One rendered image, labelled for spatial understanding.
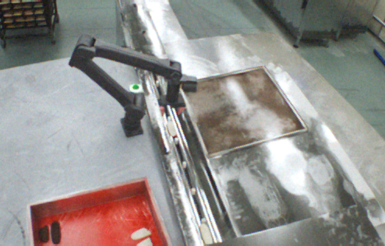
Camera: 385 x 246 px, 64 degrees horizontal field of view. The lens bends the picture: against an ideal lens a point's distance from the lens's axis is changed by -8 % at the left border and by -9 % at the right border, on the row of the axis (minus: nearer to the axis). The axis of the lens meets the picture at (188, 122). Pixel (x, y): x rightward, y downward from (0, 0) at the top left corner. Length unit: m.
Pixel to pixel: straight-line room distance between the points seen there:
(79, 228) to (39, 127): 0.59
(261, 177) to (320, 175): 0.25
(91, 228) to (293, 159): 0.87
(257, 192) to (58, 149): 0.89
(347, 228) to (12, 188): 1.24
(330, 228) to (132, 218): 0.75
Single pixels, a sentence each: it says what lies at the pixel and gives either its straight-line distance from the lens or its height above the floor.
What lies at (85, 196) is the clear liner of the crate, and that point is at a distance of 1.29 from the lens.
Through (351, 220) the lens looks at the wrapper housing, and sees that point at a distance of 0.93.
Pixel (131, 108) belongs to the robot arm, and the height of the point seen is 0.99.
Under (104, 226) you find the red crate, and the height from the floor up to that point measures 0.82.
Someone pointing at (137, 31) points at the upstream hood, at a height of 0.92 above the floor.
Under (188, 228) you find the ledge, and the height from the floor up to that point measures 0.86.
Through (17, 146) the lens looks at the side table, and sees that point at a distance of 1.63.
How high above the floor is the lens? 1.99
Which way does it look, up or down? 45 degrees down
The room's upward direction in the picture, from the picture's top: 9 degrees clockwise
